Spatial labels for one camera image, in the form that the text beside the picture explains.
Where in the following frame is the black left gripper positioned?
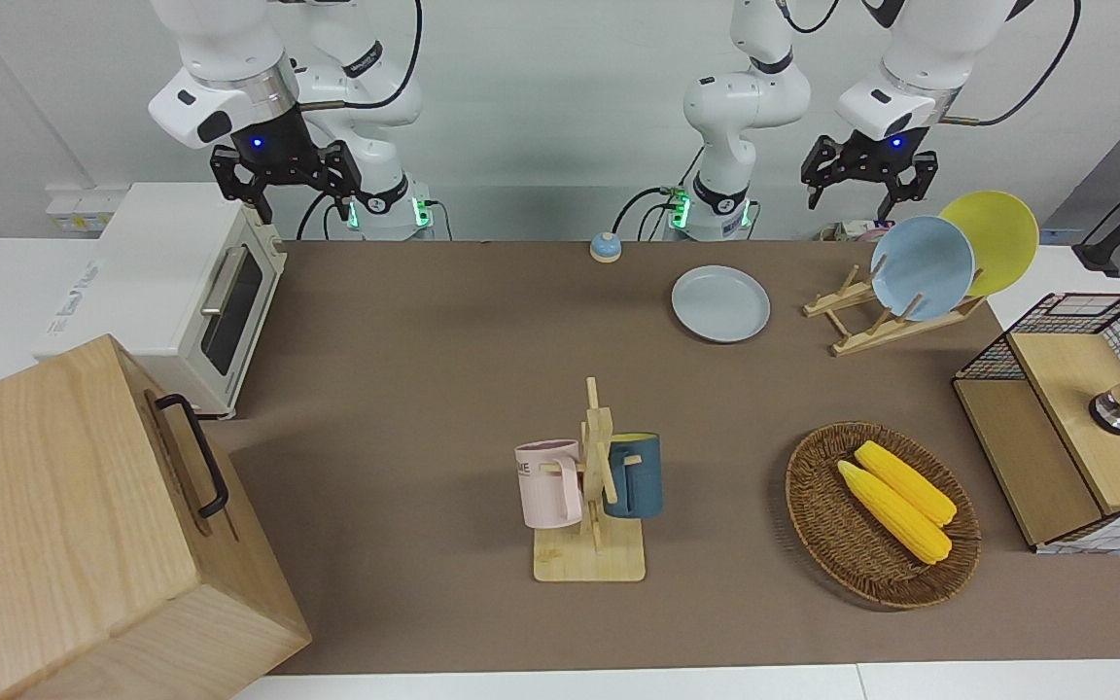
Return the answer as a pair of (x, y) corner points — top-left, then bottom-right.
(801, 126), (941, 224)

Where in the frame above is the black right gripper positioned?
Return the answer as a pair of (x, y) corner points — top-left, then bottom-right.
(210, 102), (365, 228)

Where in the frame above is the gray plate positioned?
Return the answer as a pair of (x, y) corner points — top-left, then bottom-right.
(671, 264), (772, 344)

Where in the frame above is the light blue plate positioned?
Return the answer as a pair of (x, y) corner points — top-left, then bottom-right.
(870, 215), (977, 323)

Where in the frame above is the yellow plate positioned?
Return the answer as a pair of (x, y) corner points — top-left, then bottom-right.
(938, 191), (1040, 298)

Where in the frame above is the wooden plate rack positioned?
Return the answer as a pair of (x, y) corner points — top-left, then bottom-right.
(803, 264), (989, 358)

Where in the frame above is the small printed box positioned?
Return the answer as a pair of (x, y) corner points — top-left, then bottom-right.
(818, 220), (897, 244)

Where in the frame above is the white toaster oven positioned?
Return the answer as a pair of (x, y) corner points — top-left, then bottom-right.
(32, 182), (288, 420)

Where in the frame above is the brown table mat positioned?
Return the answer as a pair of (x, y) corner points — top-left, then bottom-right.
(220, 238), (1120, 678)

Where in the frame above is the yellow corn cob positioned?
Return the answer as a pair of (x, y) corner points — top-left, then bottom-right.
(854, 439), (959, 529)
(836, 459), (954, 566)

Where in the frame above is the brown wicker basket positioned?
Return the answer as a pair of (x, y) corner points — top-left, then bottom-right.
(786, 421), (982, 612)

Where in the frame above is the dark blue mug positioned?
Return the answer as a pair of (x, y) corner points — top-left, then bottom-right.
(603, 433), (664, 519)

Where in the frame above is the pink mug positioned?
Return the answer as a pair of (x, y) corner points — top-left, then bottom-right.
(514, 439), (585, 531)

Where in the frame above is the wooden mug tree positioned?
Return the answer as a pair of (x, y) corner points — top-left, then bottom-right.
(533, 377), (647, 584)

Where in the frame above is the black right arm base cable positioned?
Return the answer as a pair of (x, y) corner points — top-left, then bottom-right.
(295, 190), (332, 242)

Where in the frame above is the black arm base cable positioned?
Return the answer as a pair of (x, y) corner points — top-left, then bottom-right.
(612, 146), (709, 242)
(295, 190), (332, 242)

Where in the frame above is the black right arm wrist cable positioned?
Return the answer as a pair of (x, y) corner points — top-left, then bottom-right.
(299, 0), (425, 111)

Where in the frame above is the black arm wrist cable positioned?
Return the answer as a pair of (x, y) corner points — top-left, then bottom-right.
(942, 0), (1083, 126)
(299, 0), (425, 111)

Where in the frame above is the black left arm wrist cable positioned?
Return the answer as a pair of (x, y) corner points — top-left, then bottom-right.
(942, 0), (1083, 126)

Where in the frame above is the white wall socket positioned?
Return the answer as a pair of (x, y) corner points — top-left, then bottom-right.
(45, 185), (129, 233)

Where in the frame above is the black left arm base cable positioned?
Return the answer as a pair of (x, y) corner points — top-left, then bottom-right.
(612, 146), (709, 242)

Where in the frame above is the wire grid wooden shelf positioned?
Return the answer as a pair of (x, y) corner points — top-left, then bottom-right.
(952, 292), (1120, 556)

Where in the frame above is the wooden box with black handle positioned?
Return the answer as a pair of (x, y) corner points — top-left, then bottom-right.
(0, 333), (313, 700)

